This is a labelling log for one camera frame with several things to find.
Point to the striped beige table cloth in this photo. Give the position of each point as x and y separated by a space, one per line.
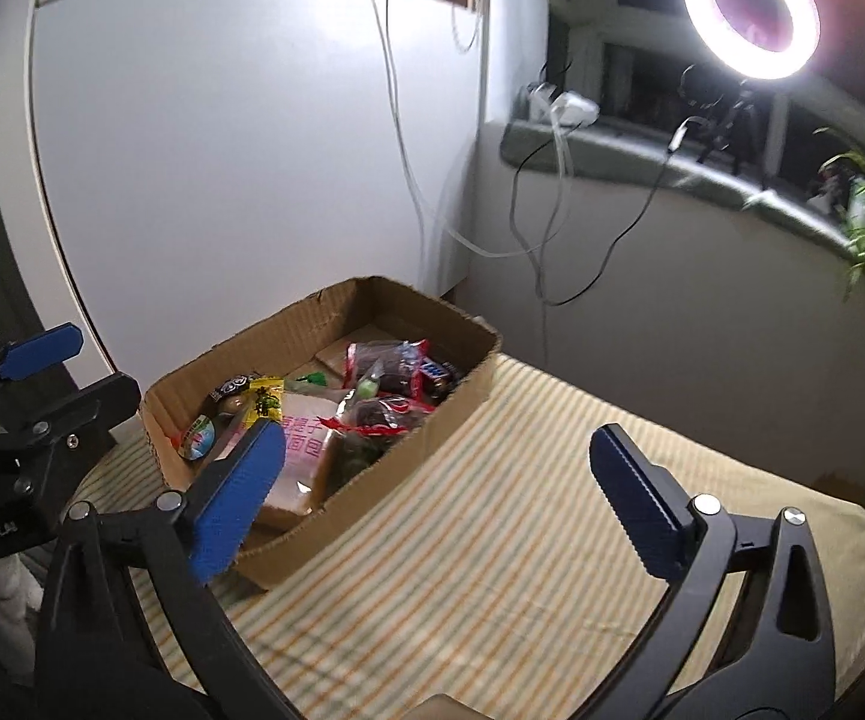
498 574

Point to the black tripod stand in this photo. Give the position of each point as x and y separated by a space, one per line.
723 118

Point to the red-edged dark snack packet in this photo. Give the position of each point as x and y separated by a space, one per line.
396 365

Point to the grey window sill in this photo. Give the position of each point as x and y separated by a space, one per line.
622 155

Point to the round green-label snack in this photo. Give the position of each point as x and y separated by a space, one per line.
197 440

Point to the brown cardboard box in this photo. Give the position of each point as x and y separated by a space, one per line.
305 343

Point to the dark striped candy bar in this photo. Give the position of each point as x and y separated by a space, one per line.
232 387

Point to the bright ring light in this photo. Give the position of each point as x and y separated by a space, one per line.
760 39

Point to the green candy packet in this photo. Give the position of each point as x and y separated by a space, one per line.
355 455

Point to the snickers chocolate bar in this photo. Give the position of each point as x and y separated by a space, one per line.
438 379

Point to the yellow candy packet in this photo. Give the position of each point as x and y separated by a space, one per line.
266 395

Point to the packaged toast bread slice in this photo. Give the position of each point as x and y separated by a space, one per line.
301 486

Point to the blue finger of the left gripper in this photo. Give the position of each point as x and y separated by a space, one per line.
26 358

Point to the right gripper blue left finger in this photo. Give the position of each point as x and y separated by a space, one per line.
129 627

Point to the white cabinet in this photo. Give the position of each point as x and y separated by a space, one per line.
174 170

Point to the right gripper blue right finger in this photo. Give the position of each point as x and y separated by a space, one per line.
744 629

